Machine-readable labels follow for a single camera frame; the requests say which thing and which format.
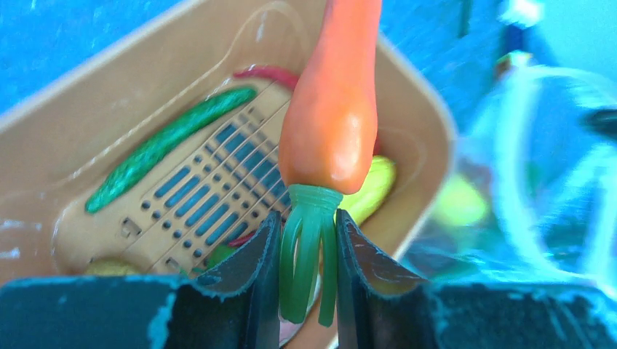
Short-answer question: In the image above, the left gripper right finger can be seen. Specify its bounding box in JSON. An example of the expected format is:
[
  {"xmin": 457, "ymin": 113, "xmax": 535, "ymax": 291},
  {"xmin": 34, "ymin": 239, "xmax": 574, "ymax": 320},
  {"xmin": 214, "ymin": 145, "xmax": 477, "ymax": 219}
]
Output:
[{"xmin": 336, "ymin": 210, "xmax": 616, "ymax": 348}]

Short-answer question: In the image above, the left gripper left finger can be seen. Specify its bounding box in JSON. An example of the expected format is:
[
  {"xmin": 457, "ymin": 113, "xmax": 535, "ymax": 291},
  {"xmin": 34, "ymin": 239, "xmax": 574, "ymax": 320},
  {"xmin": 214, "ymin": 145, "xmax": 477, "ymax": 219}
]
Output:
[{"xmin": 1, "ymin": 212, "xmax": 281, "ymax": 348}]

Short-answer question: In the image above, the orange plastic tub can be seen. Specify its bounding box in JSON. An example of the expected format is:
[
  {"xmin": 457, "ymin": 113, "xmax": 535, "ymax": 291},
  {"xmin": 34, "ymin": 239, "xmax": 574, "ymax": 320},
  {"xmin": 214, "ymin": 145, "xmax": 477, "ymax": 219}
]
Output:
[{"xmin": 0, "ymin": 0, "xmax": 458, "ymax": 349}]

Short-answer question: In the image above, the orange carrot green top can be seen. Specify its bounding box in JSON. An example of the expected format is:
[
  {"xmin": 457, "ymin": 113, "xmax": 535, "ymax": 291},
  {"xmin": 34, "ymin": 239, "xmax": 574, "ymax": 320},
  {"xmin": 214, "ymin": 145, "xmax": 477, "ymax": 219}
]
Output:
[{"xmin": 278, "ymin": 1, "xmax": 382, "ymax": 326}]

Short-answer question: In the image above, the clear zip top bag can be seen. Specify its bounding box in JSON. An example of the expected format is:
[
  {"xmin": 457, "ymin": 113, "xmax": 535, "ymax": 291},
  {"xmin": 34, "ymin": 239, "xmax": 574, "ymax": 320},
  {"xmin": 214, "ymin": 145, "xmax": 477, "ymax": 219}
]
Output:
[{"xmin": 404, "ymin": 65, "xmax": 616, "ymax": 295}]

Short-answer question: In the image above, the yellow chili pepper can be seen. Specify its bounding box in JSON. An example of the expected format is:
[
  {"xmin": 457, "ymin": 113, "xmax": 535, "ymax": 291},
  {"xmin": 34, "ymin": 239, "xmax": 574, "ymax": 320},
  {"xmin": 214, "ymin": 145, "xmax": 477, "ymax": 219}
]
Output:
[{"xmin": 339, "ymin": 156, "xmax": 397, "ymax": 226}]

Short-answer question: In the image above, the small yellow fruit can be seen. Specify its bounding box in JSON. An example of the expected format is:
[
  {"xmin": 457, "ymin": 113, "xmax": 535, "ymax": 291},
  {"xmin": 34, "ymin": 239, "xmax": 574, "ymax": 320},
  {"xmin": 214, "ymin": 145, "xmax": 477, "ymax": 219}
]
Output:
[{"xmin": 84, "ymin": 259, "xmax": 142, "ymax": 276}]

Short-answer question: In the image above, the green cucumber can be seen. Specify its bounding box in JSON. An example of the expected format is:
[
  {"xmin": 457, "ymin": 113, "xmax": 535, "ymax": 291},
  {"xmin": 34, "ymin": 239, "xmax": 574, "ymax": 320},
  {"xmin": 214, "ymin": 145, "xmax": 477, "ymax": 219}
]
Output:
[{"xmin": 84, "ymin": 86, "xmax": 257, "ymax": 214}]

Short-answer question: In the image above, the red chili pepper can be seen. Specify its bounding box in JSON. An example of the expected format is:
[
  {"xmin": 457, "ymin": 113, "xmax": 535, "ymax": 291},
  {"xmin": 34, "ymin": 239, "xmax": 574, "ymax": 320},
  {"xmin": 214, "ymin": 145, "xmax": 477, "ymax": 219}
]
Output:
[{"xmin": 233, "ymin": 65, "xmax": 299, "ymax": 91}]

